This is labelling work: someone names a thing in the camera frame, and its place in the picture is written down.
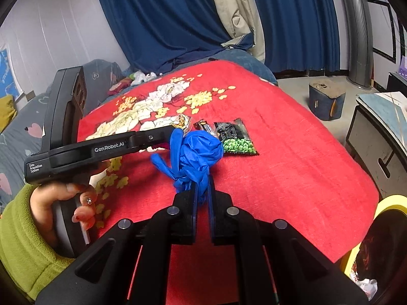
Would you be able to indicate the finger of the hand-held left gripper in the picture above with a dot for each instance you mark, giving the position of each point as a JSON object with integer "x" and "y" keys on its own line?
{"x": 155, "y": 136}

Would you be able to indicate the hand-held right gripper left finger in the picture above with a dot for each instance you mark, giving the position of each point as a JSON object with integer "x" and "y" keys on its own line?
{"x": 194, "y": 216}

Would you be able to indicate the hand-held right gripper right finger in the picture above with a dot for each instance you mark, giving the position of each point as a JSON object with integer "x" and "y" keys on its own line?
{"x": 212, "y": 219}

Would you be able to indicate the blue rubber glove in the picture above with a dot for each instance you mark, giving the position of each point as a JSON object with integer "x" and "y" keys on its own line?
{"x": 194, "y": 149}

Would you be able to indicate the yellow trash bin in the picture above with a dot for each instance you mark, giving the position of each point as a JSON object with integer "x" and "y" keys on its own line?
{"x": 391, "y": 201}

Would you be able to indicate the person's left forearm green sleeve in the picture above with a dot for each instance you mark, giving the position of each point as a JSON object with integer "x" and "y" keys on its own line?
{"x": 22, "y": 254}

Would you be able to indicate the person's left hand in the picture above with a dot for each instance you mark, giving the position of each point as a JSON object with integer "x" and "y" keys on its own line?
{"x": 43, "y": 203}

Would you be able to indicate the gold snack wrapper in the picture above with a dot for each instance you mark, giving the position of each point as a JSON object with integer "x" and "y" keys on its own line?
{"x": 182, "y": 122}

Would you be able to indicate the brown candy wrapper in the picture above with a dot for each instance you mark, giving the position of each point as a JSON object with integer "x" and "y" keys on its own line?
{"x": 205, "y": 127}

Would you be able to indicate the red cloth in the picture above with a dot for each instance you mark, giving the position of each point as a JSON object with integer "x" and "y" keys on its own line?
{"x": 119, "y": 89}

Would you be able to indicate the white and green clothing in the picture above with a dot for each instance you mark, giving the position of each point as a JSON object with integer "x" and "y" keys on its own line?
{"x": 143, "y": 78}

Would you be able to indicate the yellow cushion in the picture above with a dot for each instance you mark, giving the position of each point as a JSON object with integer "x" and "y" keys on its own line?
{"x": 6, "y": 112}

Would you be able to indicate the green pea snack packet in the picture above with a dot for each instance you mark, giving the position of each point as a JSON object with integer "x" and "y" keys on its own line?
{"x": 237, "y": 139}

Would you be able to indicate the red floral blanket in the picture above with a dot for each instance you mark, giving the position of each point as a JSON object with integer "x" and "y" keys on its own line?
{"x": 286, "y": 181}

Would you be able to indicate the dark blue curtain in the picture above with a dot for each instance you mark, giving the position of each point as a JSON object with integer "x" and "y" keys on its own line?
{"x": 165, "y": 22}
{"x": 295, "y": 22}

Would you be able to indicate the beige curtain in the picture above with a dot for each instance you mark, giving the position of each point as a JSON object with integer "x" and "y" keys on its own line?
{"x": 238, "y": 9}

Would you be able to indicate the blue square stool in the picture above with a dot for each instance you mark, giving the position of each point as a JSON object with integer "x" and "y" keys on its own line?
{"x": 326, "y": 101}

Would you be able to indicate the glass top coffee table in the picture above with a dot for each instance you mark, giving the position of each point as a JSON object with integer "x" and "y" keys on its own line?
{"x": 372, "y": 146}

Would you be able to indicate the silver tower air conditioner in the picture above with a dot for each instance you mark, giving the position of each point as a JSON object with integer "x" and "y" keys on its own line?
{"x": 359, "y": 38}

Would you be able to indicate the black television stand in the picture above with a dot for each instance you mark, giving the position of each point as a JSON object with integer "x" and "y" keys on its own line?
{"x": 397, "y": 85}

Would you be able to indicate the purple box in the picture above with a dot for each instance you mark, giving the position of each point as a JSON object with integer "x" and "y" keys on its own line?
{"x": 403, "y": 66}

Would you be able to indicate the blue wall poster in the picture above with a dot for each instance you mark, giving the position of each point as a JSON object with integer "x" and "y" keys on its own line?
{"x": 8, "y": 73}

